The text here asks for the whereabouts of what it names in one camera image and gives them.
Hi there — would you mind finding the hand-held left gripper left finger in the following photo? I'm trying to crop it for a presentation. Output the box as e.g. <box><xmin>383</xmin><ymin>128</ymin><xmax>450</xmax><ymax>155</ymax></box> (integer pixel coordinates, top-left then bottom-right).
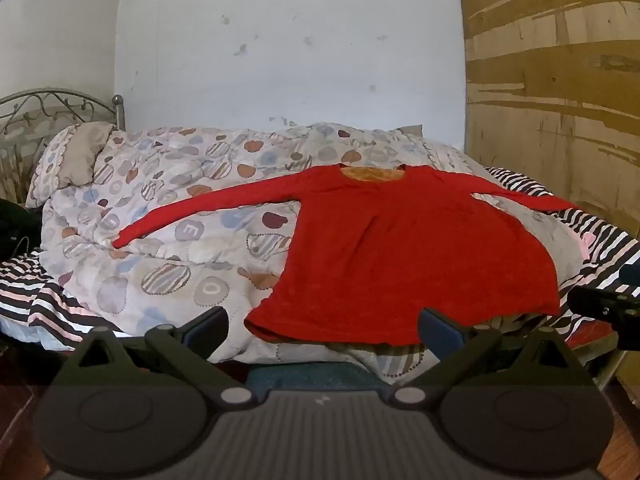
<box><xmin>74</xmin><ymin>306</ymin><xmax>258</xmax><ymax>407</ymax></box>

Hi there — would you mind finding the red long-sleeved shirt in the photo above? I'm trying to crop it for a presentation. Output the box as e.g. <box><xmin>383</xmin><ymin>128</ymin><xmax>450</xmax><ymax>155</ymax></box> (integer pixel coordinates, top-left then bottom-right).
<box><xmin>112</xmin><ymin>162</ymin><xmax>578</xmax><ymax>347</ymax></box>

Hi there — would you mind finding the striped bed sheet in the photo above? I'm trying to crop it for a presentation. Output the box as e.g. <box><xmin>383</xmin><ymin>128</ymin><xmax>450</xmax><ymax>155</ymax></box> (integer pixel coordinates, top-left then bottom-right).
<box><xmin>0</xmin><ymin>165</ymin><xmax>640</xmax><ymax>352</ymax></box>

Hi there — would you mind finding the beige patterned pillow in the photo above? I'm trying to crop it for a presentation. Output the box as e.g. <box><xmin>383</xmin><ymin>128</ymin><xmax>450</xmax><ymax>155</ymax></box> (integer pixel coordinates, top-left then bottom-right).
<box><xmin>25</xmin><ymin>122</ymin><xmax>116</xmax><ymax>208</ymax></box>

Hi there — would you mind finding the black cloth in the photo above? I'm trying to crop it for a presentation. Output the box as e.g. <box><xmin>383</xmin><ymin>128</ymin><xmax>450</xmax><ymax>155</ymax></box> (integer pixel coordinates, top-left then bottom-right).
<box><xmin>0</xmin><ymin>199</ymin><xmax>44</xmax><ymax>259</ymax></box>

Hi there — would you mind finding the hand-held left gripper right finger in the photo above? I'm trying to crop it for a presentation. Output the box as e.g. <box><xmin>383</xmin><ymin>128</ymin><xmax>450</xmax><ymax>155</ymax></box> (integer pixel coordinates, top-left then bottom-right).
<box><xmin>389</xmin><ymin>307</ymin><xmax>573</xmax><ymax>407</ymax></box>

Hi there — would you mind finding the metal bed headboard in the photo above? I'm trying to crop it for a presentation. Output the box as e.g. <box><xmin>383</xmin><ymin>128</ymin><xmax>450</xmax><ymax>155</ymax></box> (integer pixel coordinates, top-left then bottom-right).
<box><xmin>0</xmin><ymin>87</ymin><xmax>126</xmax><ymax>201</ymax></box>

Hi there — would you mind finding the brown wooden wardrobe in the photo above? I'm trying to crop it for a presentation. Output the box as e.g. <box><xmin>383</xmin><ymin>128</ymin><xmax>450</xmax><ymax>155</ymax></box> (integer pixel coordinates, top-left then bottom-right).
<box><xmin>454</xmin><ymin>0</ymin><xmax>640</xmax><ymax>238</ymax></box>

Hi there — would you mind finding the spotted patterned quilt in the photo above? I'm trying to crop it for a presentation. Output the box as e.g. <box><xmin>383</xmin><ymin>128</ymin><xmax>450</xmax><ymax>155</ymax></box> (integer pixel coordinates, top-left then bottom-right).
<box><xmin>25</xmin><ymin>122</ymin><xmax>587</xmax><ymax>377</ymax></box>

